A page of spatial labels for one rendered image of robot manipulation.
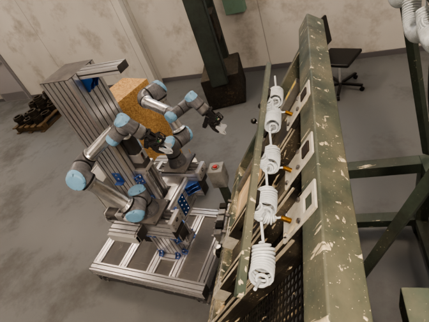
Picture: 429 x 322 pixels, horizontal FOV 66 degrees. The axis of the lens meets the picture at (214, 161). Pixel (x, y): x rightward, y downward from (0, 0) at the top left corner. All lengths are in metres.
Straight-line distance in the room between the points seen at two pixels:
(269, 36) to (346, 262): 5.06
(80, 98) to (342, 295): 1.78
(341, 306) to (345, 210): 0.26
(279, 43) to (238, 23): 0.74
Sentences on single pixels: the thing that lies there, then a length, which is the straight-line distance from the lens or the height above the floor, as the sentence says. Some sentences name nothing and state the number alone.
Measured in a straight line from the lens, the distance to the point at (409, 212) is 1.45.
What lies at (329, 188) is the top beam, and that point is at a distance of 0.92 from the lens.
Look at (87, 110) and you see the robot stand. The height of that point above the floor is 1.82.
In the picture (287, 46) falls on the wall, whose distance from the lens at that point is 5.67.
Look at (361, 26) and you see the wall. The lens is 5.47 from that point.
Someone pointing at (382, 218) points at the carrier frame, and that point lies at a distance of 3.04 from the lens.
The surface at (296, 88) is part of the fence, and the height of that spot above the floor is 1.65.
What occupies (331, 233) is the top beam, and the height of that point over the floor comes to 1.91.
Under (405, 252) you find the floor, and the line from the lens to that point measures 3.10.
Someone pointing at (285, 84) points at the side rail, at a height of 1.55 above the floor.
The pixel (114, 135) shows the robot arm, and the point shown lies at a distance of 1.79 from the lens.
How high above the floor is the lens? 2.58
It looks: 38 degrees down
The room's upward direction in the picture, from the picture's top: 22 degrees counter-clockwise
